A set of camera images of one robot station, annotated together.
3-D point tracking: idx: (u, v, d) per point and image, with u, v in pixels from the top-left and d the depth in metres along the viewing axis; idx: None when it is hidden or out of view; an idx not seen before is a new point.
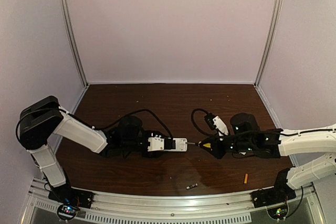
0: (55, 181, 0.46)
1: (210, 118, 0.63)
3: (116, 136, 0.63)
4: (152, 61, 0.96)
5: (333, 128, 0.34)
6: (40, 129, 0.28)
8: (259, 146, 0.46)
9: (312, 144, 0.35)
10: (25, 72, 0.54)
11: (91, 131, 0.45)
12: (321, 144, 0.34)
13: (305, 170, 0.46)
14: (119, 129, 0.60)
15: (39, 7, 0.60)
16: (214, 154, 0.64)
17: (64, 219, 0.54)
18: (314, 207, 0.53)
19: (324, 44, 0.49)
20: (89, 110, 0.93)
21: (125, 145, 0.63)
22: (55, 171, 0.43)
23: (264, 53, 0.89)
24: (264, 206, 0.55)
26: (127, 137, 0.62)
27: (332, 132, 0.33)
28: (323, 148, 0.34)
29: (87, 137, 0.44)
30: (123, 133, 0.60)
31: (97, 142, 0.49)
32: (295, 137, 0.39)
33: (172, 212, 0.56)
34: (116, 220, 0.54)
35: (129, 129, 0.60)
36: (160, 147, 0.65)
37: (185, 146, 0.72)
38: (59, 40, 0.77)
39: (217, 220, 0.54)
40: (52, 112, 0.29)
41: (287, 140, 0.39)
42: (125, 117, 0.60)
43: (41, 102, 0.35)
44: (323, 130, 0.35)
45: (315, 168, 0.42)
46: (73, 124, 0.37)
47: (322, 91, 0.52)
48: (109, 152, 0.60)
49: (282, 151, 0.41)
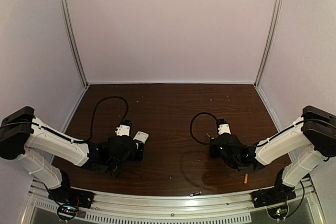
0: (51, 184, 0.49)
1: (220, 123, 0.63)
3: (105, 151, 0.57)
4: (153, 62, 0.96)
5: (294, 123, 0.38)
6: (8, 142, 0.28)
8: (242, 161, 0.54)
9: (286, 143, 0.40)
10: (25, 72, 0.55)
11: (70, 146, 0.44)
12: (290, 141, 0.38)
13: (294, 165, 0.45)
14: (111, 146, 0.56)
15: (39, 8, 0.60)
16: (211, 154, 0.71)
17: (64, 219, 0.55)
18: (314, 206, 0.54)
19: (324, 43, 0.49)
20: (89, 110, 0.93)
21: (111, 163, 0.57)
22: (48, 173, 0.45)
23: (264, 53, 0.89)
24: (264, 206, 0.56)
26: (117, 155, 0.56)
27: (294, 127, 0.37)
28: (293, 144, 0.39)
29: (65, 150, 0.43)
30: (114, 151, 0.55)
31: (77, 157, 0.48)
32: (266, 145, 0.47)
33: (172, 212, 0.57)
34: (116, 220, 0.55)
35: (122, 149, 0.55)
36: (127, 127, 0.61)
37: (143, 135, 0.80)
38: (59, 42, 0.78)
39: (217, 220, 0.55)
40: (21, 127, 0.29)
41: (262, 150, 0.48)
42: (118, 136, 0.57)
43: (17, 112, 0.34)
44: (289, 127, 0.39)
45: (301, 161, 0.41)
46: (48, 138, 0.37)
47: (323, 89, 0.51)
48: (92, 166, 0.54)
49: (262, 160, 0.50)
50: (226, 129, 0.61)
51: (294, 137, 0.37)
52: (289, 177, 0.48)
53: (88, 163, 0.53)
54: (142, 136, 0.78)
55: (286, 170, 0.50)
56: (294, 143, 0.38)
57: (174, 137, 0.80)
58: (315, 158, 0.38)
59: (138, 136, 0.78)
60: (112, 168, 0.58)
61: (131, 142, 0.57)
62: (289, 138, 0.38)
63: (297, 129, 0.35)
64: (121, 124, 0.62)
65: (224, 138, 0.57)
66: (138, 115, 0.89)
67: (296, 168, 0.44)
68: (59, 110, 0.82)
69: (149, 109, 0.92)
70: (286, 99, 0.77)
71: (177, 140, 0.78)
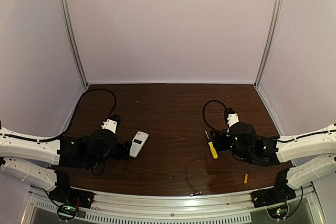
0: (46, 187, 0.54)
1: (229, 112, 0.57)
3: (84, 146, 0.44)
4: (152, 62, 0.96)
5: (328, 129, 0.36)
6: None
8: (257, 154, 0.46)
9: (316, 147, 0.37)
10: (24, 72, 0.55)
11: (35, 147, 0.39)
12: (323, 145, 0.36)
13: (305, 170, 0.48)
14: (88, 140, 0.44)
15: (39, 7, 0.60)
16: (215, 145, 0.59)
17: (64, 219, 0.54)
18: (314, 206, 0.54)
19: (324, 43, 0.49)
20: (88, 110, 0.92)
21: (91, 159, 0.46)
22: (38, 177, 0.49)
23: (264, 53, 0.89)
24: (263, 206, 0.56)
26: (97, 152, 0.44)
27: (328, 134, 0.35)
28: (322, 149, 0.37)
29: (34, 152, 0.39)
30: (92, 148, 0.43)
31: (48, 156, 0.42)
32: (292, 142, 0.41)
33: (172, 212, 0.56)
34: (116, 220, 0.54)
35: (101, 146, 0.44)
36: (114, 121, 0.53)
37: (143, 134, 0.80)
38: (59, 41, 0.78)
39: (217, 220, 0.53)
40: None
41: (285, 147, 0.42)
42: (98, 130, 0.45)
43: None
44: (320, 132, 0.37)
45: (314, 168, 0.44)
46: (12, 146, 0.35)
47: (323, 89, 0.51)
48: (70, 160, 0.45)
49: (281, 158, 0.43)
50: (235, 119, 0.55)
51: (328, 144, 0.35)
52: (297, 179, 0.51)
53: (65, 159, 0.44)
54: (142, 137, 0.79)
55: (293, 172, 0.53)
56: (323, 149, 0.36)
57: (174, 137, 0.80)
58: (331, 168, 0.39)
59: (138, 136, 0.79)
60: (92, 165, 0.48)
61: (111, 135, 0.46)
62: (323, 143, 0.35)
63: (333, 137, 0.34)
64: (108, 118, 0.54)
65: (239, 127, 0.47)
66: (139, 115, 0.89)
67: (306, 173, 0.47)
68: (59, 110, 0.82)
69: (149, 110, 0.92)
70: (286, 99, 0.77)
71: (176, 140, 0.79)
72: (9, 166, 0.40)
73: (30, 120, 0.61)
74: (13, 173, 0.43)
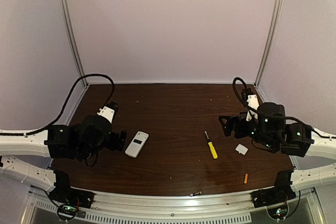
0: (45, 187, 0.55)
1: (247, 93, 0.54)
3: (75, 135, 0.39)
4: (152, 62, 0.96)
5: None
6: None
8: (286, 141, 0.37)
9: None
10: (25, 71, 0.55)
11: (20, 141, 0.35)
12: None
13: (311, 176, 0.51)
14: (80, 126, 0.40)
15: (39, 6, 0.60)
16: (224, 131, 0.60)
17: (64, 219, 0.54)
18: (314, 206, 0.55)
19: (324, 43, 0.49)
20: (88, 110, 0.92)
21: (84, 149, 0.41)
22: (37, 177, 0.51)
23: (264, 53, 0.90)
24: (264, 206, 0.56)
26: (90, 140, 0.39)
27: None
28: None
29: (23, 147, 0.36)
30: (82, 136, 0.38)
31: (38, 148, 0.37)
32: (327, 140, 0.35)
33: (172, 212, 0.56)
34: (116, 220, 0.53)
35: (93, 132, 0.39)
36: (111, 110, 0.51)
37: (143, 134, 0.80)
38: (58, 41, 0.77)
39: (217, 220, 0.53)
40: None
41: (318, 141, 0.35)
42: (90, 116, 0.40)
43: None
44: None
45: (322, 176, 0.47)
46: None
47: (323, 89, 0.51)
48: (60, 151, 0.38)
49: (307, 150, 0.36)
50: (254, 101, 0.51)
51: None
52: (303, 184, 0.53)
53: (54, 149, 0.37)
54: (142, 136, 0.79)
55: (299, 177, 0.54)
56: None
57: (174, 137, 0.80)
58: None
59: (138, 136, 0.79)
60: (85, 155, 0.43)
61: (104, 124, 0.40)
62: None
63: None
64: (105, 105, 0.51)
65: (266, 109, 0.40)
66: (139, 115, 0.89)
67: (313, 179, 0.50)
68: (59, 110, 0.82)
69: (149, 110, 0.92)
70: (286, 99, 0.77)
71: (177, 141, 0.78)
72: (7, 168, 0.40)
73: (30, 120, 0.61)
74: (11, 175, 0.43)
